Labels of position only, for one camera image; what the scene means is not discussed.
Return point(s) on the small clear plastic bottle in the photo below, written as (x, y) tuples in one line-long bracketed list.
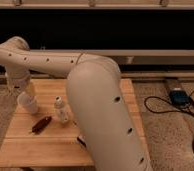
[(61, 110)]

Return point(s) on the dark candy bar pack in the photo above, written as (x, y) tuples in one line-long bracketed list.
[(81, 141)]

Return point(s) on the brown wrapped snack bar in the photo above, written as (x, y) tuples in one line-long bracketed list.
[(41, 124)]

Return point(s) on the wooden table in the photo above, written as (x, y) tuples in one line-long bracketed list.
[(54, 146)]

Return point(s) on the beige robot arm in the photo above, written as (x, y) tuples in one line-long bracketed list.
[(94, 96)]

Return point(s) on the blue black power adapter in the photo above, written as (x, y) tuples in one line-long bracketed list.
[(179, 97)]

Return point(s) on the white plastic cup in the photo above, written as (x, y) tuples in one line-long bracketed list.
[(29, 103)]

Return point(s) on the beige wrist gripper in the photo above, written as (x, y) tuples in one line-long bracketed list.
[(21, 84)]

